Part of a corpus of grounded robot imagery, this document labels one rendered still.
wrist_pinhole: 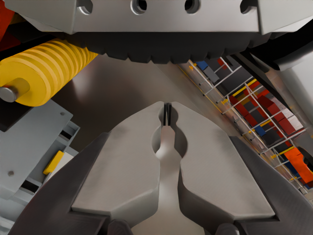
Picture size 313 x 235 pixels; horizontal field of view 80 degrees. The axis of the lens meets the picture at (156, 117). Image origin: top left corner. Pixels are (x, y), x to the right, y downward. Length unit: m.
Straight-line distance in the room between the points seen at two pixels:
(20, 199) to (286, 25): 0.57
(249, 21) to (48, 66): 0.21
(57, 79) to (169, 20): 0.15
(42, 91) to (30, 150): 0.33
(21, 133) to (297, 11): 0.57
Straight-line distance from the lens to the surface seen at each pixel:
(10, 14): 0.30
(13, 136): 0.57
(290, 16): 0.20
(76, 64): 0.31
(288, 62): 0.40
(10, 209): 0.58
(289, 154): 4.32
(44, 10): 0.20
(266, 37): 0.30
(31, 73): 0.24
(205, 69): 4.05
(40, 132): 0.60
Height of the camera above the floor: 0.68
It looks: 24 degrees down
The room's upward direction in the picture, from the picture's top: 51 degrees clockwise
